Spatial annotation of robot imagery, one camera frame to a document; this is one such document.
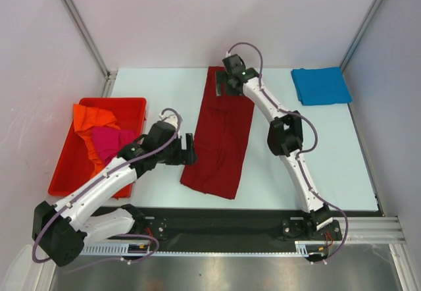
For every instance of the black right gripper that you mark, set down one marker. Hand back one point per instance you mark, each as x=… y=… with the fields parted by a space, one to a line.
x=225 y=82

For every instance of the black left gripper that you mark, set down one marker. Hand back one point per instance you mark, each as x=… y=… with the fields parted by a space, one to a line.
x=183 y=157

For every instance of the dark red t shirt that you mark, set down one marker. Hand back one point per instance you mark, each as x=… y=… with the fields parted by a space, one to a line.
x=220 y=141

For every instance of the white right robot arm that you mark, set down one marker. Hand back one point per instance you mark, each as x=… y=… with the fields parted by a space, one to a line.
x=285 y=134

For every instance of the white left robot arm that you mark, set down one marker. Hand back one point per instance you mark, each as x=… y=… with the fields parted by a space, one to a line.
x=63 y=229

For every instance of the pink t shirt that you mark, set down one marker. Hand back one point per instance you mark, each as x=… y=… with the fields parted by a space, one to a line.
x=107 y=141

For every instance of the folded blue t shirt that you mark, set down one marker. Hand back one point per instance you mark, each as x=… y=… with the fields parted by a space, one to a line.
x=320 y=86

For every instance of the orange t shirt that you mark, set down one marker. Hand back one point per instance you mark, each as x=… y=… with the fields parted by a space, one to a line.
x=85 y=121

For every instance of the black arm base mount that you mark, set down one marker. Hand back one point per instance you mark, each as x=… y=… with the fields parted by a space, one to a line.
x=149 y=225

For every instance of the left aluminium corner post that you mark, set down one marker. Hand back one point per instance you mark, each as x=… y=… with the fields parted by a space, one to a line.
x=85 y=35

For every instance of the aluminium corner post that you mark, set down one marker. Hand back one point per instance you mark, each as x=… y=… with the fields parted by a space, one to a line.
x=85 y=35
x=361 y=31

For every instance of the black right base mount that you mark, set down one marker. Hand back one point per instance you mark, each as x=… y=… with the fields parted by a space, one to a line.
x=300 y=229

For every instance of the white slotted cable duct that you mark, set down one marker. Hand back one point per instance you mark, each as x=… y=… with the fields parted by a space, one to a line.
x=141 y=248

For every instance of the aluminium frame rail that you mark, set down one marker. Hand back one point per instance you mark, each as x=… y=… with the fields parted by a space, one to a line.
x=374 y=230

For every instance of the right aluminium corner post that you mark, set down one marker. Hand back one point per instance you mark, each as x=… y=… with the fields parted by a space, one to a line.
x=361 y=31

